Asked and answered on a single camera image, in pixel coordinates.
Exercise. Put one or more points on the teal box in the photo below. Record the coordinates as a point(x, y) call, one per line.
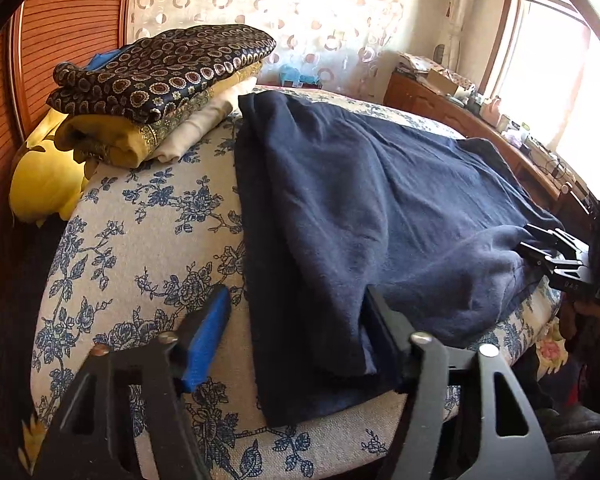
point(300, 77)

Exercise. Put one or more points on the person's right hand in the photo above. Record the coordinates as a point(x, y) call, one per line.
point(592, 327)

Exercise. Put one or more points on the yellow patterned folded cloth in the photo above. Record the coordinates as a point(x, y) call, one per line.
point(110, 140)

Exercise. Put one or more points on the navy medallion patterned folded cloth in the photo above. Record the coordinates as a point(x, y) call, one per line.
point(180, 70)

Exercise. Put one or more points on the yellow pillow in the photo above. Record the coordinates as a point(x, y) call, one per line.
point(40, 180)

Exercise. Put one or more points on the blue cloth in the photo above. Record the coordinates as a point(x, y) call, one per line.
point(100, 60)

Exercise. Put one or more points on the person's grey trousers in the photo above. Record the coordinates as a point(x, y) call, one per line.
point(580, 440)

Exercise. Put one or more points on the navy printed t-shirt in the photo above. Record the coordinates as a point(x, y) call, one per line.
point(355, 200)

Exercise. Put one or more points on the wooden slatted headboard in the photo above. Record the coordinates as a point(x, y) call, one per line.
point(55, 10)

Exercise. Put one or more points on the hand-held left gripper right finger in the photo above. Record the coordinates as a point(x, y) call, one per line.
point(382, 332)

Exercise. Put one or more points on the cardboard box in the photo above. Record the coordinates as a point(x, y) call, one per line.
point(442, 80)

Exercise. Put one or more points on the white folded cloth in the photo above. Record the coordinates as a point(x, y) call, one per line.
point(200, 120)

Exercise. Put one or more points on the window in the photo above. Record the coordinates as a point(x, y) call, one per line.
point(545, 75)

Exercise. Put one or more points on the blue floral bedspread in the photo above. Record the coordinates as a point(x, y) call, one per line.
point(145, 240)

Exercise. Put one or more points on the sheer circle patterned curtain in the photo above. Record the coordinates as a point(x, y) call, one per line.
point(280, 10)

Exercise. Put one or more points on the pink floral quilt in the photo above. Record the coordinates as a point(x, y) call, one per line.
point(550, 350)

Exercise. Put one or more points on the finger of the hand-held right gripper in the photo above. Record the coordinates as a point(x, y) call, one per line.
point(542, 257)
point(555, 237)

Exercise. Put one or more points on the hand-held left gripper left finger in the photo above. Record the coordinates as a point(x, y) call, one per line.
point(205, 345)

